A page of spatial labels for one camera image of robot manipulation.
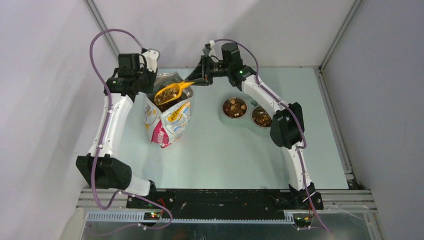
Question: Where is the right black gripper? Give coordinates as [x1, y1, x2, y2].
[185, 55, 231, 87]

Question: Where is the yellow plastic scoop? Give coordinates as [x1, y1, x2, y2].
[153, 81, 194, 105]

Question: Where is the pet food bag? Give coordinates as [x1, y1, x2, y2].
[143, 72, 194, 148]

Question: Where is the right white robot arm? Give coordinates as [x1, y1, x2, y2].
[184, 38, 320, 212]

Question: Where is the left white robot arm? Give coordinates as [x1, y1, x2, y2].
[76, 48, 160, 208]

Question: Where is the pet food kibble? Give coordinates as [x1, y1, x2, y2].
[152, 97, 190, 114]

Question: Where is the kibble in yellow scoop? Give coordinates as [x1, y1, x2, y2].
[154, 88, 181, 105]

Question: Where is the kibble in left bowl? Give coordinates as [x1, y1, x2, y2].
[225, 99, 247, 118]

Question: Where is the kibble in bowl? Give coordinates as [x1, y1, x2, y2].
[252, 111, 272, 128]
[225, 99, 247, 118]

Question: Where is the left steel bowl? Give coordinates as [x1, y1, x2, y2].
[221, 96, 249, 120]

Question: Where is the steel bowl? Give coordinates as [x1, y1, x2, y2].
[251, 106, 272, 129]
[221, 96, 249, 120]

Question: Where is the right steel bowl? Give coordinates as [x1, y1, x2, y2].
[251, 106, 272, 129]

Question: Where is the pale green bowl tray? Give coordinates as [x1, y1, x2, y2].
[218, 96, 271, 137]

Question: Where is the kibble in right bowl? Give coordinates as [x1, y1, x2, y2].
[252, 111, 272, 128]

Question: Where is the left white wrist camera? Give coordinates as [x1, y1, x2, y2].
[141, 48, 161, 73]

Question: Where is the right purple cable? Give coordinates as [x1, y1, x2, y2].
[213, 38, 333, 234]

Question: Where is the purple cable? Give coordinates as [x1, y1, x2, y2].
[89, 28, 174, 231]
[213, 38, 333, 234]

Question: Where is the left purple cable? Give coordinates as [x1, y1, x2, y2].
[89, 28, 174, 231]

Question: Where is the left aluminium frame post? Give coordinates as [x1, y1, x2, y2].
[83, 0, 120, 60]

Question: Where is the aluminium frame post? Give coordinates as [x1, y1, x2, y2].
[319, 0, 364, 72]
[83, 0, 120, 60]

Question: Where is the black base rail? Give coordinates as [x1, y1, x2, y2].
[147, 188, 324, 220]

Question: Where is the right aluminium frame post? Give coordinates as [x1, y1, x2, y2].
[319, 0, 364, 72]

